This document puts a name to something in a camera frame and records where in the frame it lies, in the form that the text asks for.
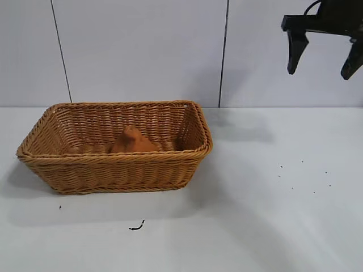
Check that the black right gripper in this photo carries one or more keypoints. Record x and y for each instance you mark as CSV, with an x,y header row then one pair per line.
x,y
326,20

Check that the tan woven wicker basket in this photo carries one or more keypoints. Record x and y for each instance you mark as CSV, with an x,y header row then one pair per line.
x,y
113,173

